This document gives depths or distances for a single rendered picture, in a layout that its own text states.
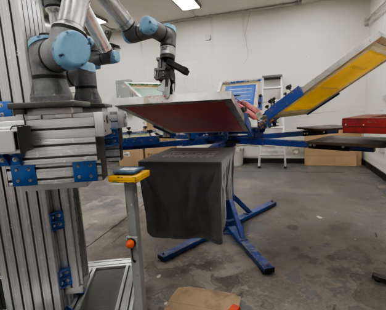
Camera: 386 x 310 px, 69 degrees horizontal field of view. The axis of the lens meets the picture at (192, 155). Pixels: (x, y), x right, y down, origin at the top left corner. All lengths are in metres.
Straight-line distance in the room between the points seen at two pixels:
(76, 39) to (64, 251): 0.98
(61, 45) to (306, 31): 5.40
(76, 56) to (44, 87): 0.18
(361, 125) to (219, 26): 4.73
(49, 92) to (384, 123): 1.66
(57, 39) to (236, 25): 5.33
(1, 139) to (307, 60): 5.49
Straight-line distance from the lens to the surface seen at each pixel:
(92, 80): 1.66
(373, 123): 1.89
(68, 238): 1.53
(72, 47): 1.06
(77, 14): 1.13
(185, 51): 6.34
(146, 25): 1.36
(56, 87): 1.16
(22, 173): 1.27
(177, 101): 1.31
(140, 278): 1.39
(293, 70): 5.97
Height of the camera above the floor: 1.21
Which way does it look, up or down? 9 degrees down
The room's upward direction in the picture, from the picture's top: 3 degrees counter-clockwise
